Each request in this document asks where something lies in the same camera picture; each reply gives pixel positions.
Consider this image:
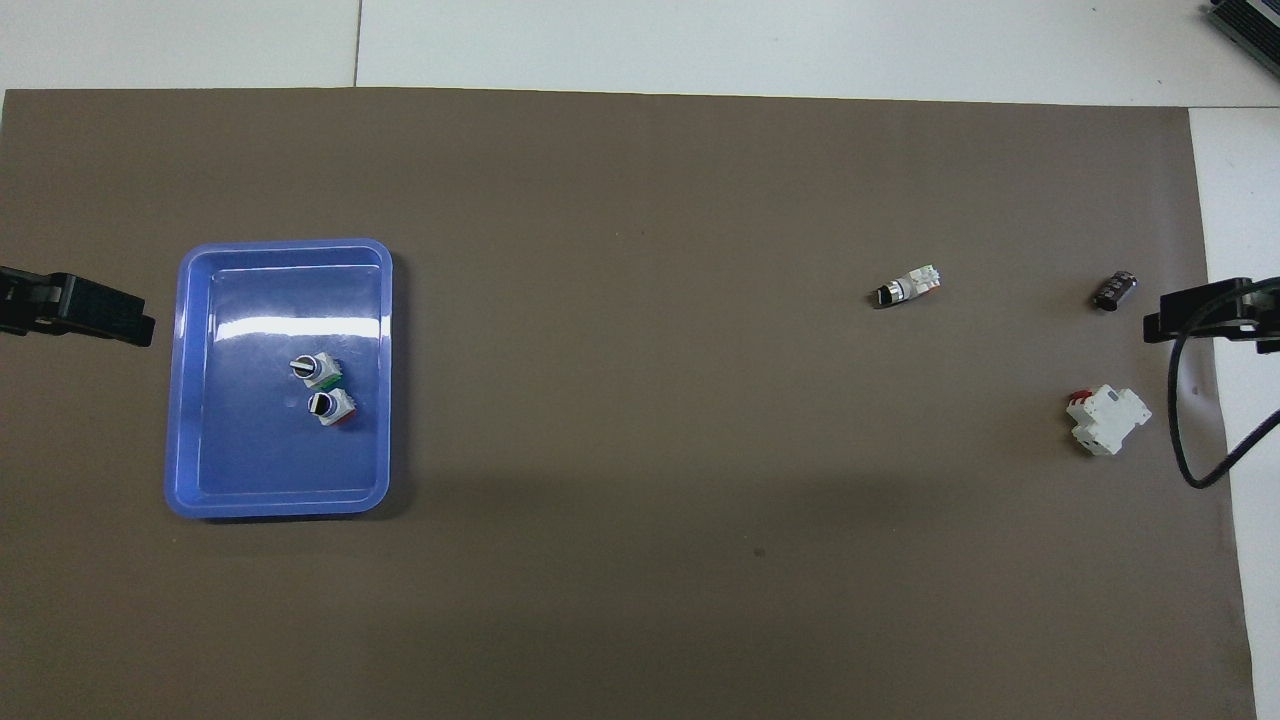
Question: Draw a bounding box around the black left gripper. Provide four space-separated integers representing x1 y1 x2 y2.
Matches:
0 265 157 348

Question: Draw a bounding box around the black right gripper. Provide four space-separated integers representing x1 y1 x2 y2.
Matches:
1143 277 1280 353

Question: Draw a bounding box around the white green selector switch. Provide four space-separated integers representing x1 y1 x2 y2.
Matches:
289 351 344 391

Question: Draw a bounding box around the small black component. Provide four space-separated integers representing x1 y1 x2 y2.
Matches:
1094 268 1141 313

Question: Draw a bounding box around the white circuit breaker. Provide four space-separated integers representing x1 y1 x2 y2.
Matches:
1066 384 1153 458

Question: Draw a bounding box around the blue plastic tray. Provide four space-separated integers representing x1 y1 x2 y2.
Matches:
164 238 394 520

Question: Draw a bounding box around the dark grey device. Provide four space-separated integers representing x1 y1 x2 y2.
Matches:
1205 0 1280 79

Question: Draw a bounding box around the green white connector lower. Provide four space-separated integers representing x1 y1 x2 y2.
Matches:
872 264 943 311

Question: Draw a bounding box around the brown table mat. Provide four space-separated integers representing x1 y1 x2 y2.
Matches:
0 87 1259 720

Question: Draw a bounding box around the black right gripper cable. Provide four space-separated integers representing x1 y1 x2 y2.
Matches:
1168 320 1280 490

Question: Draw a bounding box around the white red selector switch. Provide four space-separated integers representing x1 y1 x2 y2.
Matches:
305 388 358 429

